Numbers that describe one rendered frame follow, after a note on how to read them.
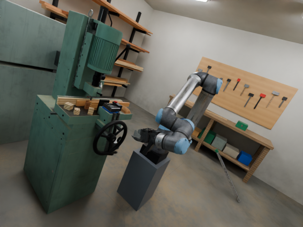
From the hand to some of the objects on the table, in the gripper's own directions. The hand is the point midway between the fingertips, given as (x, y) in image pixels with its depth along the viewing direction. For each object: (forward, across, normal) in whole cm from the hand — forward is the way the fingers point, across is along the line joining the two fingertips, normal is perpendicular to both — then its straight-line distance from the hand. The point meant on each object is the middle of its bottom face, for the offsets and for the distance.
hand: (133, 136), depth 107 cm
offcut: (+42, +22, -14) cm, 50 cm away
